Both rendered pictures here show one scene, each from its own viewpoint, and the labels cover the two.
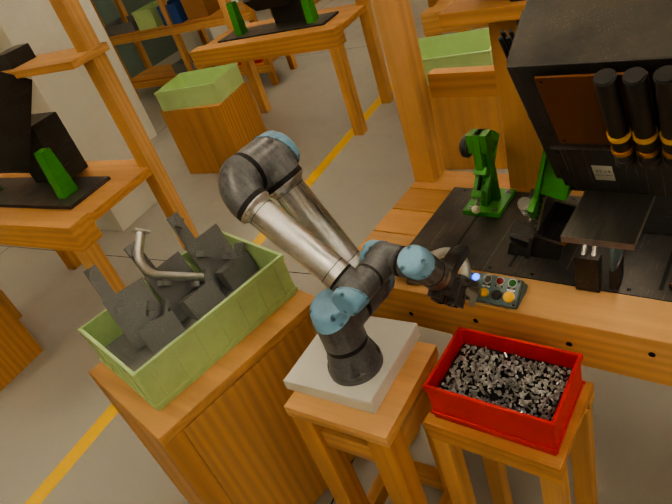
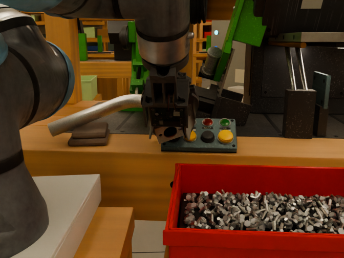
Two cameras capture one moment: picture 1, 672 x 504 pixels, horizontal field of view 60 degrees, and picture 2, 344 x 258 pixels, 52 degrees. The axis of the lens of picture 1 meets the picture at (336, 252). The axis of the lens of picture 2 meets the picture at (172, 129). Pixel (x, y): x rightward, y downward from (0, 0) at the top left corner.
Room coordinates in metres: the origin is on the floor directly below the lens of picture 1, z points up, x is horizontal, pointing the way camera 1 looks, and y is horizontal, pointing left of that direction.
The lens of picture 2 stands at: (0.71, 0.12, 1.12)
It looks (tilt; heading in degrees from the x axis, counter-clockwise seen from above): 14 degrees down; 319
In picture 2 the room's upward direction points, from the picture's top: straight up
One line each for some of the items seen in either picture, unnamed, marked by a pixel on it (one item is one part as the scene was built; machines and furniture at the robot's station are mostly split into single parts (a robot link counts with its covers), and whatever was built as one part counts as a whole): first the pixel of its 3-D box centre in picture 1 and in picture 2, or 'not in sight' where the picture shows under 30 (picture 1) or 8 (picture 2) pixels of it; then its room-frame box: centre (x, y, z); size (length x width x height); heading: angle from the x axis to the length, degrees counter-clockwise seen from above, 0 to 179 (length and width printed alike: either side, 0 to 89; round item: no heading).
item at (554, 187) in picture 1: (558, 168); (247, 17); (1.29, -0.63, 1.17); 0.13 x 0.12 x 0.20; 45
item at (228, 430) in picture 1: (243, 406); not in sight; (1.64, 0.54, 0.39); 0.68 x 0.52 x 0.79; 125
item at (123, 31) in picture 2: (465, 145); (124, 38); (1.68, -0.51, 1.12); 0.07 x 0.03 x 0.08; 135
